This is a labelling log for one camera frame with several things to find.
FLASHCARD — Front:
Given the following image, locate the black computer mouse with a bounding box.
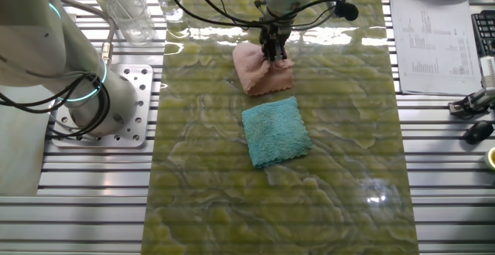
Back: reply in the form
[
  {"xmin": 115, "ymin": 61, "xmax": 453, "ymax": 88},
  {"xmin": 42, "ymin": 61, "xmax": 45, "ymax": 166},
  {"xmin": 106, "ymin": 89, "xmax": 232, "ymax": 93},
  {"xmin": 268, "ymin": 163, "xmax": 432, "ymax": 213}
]
[{"xmin": 463, "ymin": 120, "xmax": 495, "ymax": 145}]

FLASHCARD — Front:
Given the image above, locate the teal fluffy cloth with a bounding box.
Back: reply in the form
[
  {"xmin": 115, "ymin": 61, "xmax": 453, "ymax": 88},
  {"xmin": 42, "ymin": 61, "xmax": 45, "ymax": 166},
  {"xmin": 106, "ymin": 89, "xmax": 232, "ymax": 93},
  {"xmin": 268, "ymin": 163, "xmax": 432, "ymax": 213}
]
[{"xmin": 241, "ymin": 95, "xmax": 313, "ymax": 169}]

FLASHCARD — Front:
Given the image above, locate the yellow red stop button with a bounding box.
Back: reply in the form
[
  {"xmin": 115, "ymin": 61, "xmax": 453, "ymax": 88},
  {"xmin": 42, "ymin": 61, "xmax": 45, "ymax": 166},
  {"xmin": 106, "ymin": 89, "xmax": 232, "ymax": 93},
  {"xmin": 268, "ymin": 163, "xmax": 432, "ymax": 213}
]
[{"xmin": 483, "ymin": 146, "xmax": 495, "ymax": 171}]

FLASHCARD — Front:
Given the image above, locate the white sheet with printed table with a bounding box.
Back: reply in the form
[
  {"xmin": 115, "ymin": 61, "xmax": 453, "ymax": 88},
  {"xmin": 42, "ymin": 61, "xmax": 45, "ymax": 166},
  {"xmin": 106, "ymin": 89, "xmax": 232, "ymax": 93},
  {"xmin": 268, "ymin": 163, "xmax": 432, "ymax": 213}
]
[{"xmin": 389, "ymin": 0, "xmax": 483, "ymax": 96}]

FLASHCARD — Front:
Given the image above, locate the black computer keyboard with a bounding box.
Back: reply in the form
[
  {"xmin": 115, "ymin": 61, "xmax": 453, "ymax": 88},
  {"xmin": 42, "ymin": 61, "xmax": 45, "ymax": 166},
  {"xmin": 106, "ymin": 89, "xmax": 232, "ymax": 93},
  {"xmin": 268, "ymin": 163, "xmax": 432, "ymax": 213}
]
[{"xmin": 470, "ymin": 10, "xmax": 495, "ymax": 59}]

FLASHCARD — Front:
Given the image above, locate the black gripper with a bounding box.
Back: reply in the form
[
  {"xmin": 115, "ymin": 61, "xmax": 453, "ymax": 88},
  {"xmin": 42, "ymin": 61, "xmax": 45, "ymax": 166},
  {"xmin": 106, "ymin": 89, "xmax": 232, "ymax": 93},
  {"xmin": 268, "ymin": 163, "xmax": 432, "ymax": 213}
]
[{"xmin": 259, "ymin": 25, "xmax": 290, "ymax": 63}]

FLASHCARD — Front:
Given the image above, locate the green marbled table mat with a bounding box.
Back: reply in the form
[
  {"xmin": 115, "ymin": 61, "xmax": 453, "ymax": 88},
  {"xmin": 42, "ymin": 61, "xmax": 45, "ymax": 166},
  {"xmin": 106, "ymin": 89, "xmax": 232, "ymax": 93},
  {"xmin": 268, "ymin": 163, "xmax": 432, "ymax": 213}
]
[{"xmin": 141, "ymin": 0, "xmax": 421, "ymax": 255}]

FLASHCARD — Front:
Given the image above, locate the black base cable bundle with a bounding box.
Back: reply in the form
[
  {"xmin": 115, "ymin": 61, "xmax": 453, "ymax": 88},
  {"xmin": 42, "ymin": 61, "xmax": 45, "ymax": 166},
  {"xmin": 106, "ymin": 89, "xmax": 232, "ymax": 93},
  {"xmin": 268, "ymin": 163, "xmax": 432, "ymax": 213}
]
[{"xmin": 0, "ymin": 71, "xmax": 111, "ymax": 141}]

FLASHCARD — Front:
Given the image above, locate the grey hose with metal plug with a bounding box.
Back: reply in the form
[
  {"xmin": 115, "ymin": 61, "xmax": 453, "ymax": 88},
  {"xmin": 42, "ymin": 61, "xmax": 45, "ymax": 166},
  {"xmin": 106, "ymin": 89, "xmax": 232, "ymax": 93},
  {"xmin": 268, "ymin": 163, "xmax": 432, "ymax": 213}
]
[{"xmin": 57, "ymin": 0, "xmax": 117, "ymax": 65}]

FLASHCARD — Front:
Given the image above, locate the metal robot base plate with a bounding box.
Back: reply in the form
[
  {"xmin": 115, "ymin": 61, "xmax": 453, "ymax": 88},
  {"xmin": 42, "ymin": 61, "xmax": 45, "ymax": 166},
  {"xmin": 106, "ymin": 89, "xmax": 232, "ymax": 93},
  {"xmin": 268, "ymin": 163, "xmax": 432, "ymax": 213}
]
[{"xmin": 49, "ymin": 63, "xmax": 155, "ymax": 149}]

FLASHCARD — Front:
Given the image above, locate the black foam microphone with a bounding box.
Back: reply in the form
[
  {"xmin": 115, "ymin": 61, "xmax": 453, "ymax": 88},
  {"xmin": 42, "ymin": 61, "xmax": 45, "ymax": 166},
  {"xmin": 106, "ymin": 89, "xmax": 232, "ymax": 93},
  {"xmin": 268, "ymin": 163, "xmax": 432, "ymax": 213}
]
[{"xmin": 333, "ymin": 0, "xmax": 360, "ymax": 22}]

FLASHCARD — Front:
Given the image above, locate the silver depth camera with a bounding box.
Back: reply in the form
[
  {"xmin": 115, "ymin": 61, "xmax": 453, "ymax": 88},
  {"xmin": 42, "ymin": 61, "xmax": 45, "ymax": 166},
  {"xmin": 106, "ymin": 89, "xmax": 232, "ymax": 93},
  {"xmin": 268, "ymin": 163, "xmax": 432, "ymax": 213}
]
[{"xmin": 478, "ymin": 56, "xmax": 495, "ymax": 92}]

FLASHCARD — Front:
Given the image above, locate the pink fluffy cloth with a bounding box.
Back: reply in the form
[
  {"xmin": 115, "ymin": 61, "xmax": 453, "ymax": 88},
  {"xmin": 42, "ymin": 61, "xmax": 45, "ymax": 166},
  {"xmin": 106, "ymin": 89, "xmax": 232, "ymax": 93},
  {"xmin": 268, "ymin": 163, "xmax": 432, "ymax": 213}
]
[{"xmin": 231, "ymin": 41, "xmax": 295, "ymax": 97}]

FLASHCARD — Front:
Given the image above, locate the small clear glass cup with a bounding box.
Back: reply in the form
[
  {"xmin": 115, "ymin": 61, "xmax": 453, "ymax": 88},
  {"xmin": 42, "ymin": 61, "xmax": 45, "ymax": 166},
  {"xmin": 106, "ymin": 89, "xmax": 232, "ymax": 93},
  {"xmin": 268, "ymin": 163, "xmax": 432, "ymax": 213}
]
[{"xmin": 152, "ymin": 0, "xmax": 185, "ymax": 23}]

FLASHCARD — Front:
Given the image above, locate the black wrist cable bundle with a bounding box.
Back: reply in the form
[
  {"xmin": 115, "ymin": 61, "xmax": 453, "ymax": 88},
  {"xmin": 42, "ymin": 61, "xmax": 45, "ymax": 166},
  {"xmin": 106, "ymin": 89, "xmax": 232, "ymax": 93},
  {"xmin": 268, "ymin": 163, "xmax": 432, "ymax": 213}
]
[{"xmin": 164, "ymin": 0, "xmax": 349, "ymax": 32}]

